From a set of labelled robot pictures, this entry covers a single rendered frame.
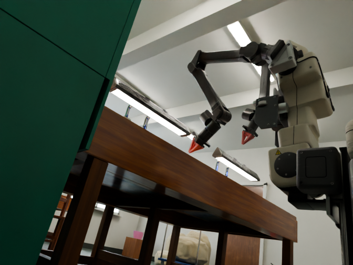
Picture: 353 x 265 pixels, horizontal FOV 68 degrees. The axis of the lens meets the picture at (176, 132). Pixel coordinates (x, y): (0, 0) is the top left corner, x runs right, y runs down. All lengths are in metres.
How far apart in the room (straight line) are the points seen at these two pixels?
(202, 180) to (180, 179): 0.15
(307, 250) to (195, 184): 4.77
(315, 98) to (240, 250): 5.28
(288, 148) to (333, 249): 4.76
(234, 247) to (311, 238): 1.57
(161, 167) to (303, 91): 0.69
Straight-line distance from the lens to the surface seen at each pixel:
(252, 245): 6.18
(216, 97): 1.33
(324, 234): 5.86
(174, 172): 1.15
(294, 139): 1.13
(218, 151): 1.99
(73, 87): 0.89
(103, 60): 0.98
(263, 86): 1.73
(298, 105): 1.24
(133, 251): 7.22
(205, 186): 1.32
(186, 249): 4.43
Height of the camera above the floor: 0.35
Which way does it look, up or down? 24 degrees up
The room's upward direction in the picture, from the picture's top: 12 degrees clockwise
